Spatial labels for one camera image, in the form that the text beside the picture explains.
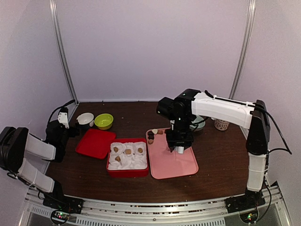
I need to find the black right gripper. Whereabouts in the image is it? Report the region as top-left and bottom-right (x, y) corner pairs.
(166, 114), (194, 150)

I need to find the red tin lid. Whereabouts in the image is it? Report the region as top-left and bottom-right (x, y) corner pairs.
(75, 129), (116, 160)

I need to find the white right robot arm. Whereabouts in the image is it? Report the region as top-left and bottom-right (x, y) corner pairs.
(156, 89), (270, 208)

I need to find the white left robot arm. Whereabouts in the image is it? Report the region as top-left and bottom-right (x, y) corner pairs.
(0, 105), (79, 209)

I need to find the dark chocolate tray left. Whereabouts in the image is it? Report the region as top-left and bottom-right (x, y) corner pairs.
(148, 131), (154, 140)

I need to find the light blue ceramic bowl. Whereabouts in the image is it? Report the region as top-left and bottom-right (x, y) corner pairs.
(190, 116), (206, 132)

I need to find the white ceramic bowl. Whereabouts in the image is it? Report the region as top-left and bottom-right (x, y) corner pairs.
(76, 113), (94, 128)

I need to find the white floral mug yellow inside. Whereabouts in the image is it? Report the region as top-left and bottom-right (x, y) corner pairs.
(214, 119), (230, 131)

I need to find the green plastic bowl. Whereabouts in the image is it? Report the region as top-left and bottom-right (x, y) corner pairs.
(94, 113), (114, 130)

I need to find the pink plastic tray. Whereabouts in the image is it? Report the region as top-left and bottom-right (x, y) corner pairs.
(146, 128), (199, 179)

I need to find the white paper liner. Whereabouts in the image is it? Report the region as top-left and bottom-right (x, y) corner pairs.
(108, 142), (148, 171)

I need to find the red tin box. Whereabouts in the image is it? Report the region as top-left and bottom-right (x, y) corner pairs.
(106, 138), (149, 178)

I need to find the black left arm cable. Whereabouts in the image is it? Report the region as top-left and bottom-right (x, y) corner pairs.
(47, 99), (77, 128)

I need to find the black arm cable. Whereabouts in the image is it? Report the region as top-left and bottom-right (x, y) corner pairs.
(47, 99), (77, 128)
(255, 103), (293, 155)

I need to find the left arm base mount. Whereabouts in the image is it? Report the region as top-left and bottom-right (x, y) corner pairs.
(43, 196), (84, 214)

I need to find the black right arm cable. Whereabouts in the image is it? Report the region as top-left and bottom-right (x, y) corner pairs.
(255, 103), (293, 155)

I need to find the aluminium frame post left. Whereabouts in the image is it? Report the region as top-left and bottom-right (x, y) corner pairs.
(49, 0), (79, 105)

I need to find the aluminium frame post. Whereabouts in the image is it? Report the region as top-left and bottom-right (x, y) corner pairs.
(49, 0), (79, 105)
(229, 0), (256, 99)

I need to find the aluminium frame post right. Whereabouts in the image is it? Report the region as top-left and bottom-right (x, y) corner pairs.
(229, 0), (256, 99)

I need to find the aluminium front rail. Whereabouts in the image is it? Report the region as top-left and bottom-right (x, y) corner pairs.
(17, 186), (293, 226)

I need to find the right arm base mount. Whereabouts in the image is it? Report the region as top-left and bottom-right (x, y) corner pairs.
(225, 195), (266, 213)

